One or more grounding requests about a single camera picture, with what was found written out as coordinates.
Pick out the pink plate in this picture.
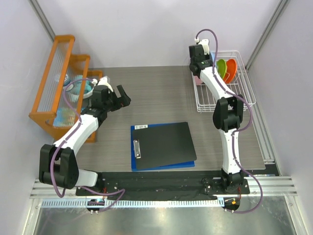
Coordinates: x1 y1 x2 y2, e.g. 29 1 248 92
194 76 202 86

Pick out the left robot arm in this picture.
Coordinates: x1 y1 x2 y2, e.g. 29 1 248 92
39 83 131 195

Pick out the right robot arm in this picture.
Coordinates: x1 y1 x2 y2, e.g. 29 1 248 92
189 43 244 193

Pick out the orange wooden shelf rack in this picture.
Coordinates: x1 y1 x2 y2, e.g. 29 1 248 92
29 35 103 140

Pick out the blue plate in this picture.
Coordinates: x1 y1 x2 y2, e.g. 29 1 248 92
210 52 216 61

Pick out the green plate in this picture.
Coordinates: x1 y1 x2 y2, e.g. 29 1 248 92
216 59 227 79

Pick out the teal scrub brush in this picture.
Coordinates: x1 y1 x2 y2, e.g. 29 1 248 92
66 75 83 103

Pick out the orange plate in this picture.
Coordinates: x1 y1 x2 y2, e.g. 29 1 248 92
224 59 237 84

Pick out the white and teal bowl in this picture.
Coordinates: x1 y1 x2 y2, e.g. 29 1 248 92
71 78 98 99

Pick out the small white blue jar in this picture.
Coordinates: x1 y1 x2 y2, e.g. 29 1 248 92
63 74 73 92

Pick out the black clipboard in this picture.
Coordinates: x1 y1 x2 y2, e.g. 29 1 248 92
131 121 198 170

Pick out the blue folder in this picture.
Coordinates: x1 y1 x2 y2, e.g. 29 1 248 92
130 122 196 172

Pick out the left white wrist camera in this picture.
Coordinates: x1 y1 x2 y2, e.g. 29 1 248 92
97 76 113 92

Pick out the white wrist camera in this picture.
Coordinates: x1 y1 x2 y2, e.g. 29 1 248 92
194 37 210 55
97 76 113 92

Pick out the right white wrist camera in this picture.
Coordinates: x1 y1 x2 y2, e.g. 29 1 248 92
194 37 210 55

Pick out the white wire dish rack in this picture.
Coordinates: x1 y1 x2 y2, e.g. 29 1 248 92
192 50 256 113

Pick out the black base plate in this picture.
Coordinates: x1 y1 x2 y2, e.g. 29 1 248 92
75 170 250 202

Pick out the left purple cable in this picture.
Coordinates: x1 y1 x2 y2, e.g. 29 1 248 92
49 77 126 212

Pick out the aluminium frame rail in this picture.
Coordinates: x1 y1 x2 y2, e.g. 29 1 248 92
30 176 297 209

